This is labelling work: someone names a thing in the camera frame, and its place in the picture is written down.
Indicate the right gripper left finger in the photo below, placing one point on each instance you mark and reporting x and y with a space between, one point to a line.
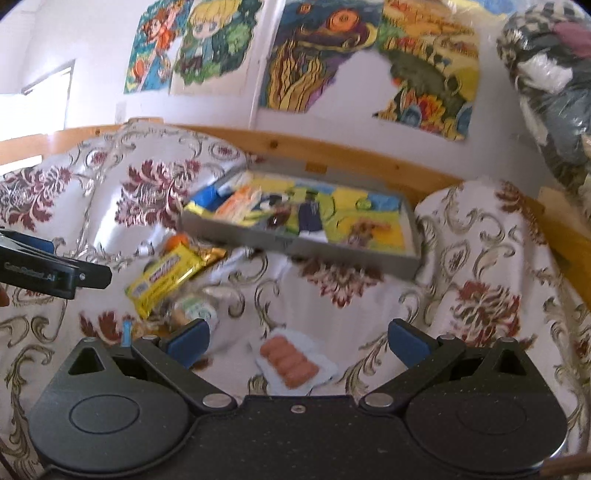
170 360

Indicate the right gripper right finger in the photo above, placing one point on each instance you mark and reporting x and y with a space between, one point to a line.
427 360

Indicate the dark braised meat red packet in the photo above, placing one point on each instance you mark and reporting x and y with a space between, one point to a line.
281 218

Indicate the round biscuit green label packet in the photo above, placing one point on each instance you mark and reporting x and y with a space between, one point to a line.
185 307

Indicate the blue edged pastry packet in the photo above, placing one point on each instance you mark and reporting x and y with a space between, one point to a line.
133 329

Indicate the yellow wafer snack bar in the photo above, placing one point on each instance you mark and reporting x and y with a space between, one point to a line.
161 278

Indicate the floral white bed sheet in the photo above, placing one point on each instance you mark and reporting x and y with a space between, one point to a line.
488 273

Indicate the gold foil snack packet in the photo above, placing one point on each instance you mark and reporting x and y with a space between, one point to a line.
208 256

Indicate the orange mandarin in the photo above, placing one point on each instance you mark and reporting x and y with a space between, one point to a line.
173 241

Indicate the mini sausages clear packet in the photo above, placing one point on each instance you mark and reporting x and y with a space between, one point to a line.
291 363

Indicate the colourful frog drawing paper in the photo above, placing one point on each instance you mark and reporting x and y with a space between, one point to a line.
340 206

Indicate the orange white snack packet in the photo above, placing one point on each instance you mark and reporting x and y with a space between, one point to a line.
234 207

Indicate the dark blue tube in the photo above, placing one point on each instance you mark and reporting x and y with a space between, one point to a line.
309 219

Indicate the small white blue packet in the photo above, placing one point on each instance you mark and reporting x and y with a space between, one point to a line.
227 189

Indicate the grey rectangular tray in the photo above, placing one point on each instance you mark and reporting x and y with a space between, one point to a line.
404 267

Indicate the plastic bagged bedding bundle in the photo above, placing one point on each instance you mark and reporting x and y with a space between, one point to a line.
546 50

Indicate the wooden bed frame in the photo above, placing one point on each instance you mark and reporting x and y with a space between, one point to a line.
550 215

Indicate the anime girl wall poster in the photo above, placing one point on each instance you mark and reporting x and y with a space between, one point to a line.
192 48

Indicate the flower colourful wall painting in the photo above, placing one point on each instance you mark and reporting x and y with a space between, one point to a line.
434 66

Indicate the swirly yellow wall painting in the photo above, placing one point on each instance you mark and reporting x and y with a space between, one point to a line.
313 39

